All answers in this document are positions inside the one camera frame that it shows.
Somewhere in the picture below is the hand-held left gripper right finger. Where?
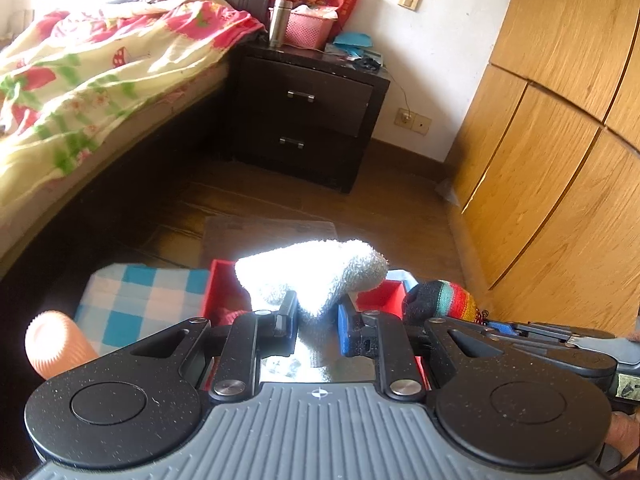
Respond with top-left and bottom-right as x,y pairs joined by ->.
336,294 -> 484,398

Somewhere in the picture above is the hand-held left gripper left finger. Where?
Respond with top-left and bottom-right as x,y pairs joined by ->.
127,290 -> 301,404

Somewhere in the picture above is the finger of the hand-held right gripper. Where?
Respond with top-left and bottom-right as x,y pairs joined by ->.
482,323 -> 618,377
514,322 -> 619,344

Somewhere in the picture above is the white fluffy towel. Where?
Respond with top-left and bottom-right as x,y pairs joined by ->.
234,239 -> 389,368

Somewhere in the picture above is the pink knitted sock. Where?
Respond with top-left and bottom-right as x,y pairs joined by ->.
212,307 -> 251,328

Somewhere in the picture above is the striped colourful knitted sock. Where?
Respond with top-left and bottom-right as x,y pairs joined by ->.
402,280 -> 481,326

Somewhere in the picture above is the red cardboard box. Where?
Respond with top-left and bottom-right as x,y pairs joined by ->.
202,259 -> 431,391

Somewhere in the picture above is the blue face mask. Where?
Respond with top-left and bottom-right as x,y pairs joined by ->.
386,269 -> 417,291

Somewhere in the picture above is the person's right hand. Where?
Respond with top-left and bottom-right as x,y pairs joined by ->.
606,409 -> 640,456

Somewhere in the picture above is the brown cardboard sheet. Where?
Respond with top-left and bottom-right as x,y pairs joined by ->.
202,215 -> 341,271

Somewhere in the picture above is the clear plastic bag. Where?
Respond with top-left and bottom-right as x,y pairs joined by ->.
434,177 -> 461,206

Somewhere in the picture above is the dark wooden nightstand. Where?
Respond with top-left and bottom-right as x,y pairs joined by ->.
231,40 -> 392,195

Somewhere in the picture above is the wooden wardrobe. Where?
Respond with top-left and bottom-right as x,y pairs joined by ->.
447,0 -> 640,338

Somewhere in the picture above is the dark wooden bed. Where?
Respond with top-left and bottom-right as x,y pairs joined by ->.
0,0 -> 281,281

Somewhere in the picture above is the orange ribbed cylinder case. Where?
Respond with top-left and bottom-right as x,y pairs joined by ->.
25,311 -> 99,380

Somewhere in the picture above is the blue flat item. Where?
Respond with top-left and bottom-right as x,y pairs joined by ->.
332,31 -> 375,48

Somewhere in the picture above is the pink plastic basket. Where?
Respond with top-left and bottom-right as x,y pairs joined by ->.
286,6 -> 341,52

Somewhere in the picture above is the steel thermos flask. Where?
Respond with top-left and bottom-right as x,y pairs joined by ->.
268,0 -> 293,48

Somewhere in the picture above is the floral quilt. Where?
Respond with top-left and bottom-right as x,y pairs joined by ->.
0,0 -> 266,211

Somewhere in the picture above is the wall socket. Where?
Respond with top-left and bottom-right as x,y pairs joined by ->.
396,107 -> 432,136

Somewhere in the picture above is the thin cable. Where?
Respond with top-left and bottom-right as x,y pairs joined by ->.
387,67 -> 413,121

